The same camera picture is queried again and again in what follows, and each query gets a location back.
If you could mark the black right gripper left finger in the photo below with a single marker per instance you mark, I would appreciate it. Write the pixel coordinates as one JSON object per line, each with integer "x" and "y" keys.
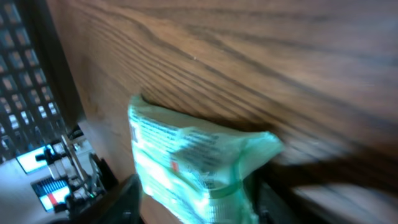
{"x": 119, "y": 206}

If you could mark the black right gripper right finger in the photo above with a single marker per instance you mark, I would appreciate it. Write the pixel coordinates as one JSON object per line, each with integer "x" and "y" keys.
{"x": 278, "y": 206}

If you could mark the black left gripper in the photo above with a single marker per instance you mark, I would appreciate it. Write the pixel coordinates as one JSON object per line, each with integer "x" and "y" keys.
{"x": 78, "y": 177}

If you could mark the teal wet wipes pack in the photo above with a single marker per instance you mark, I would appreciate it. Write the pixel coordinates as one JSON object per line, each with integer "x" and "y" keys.
{"x": 195, "y": 168}

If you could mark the grey plastic mesh basket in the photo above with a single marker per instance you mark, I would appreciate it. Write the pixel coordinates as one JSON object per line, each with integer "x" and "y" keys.
{"x": 39, "y": 100}

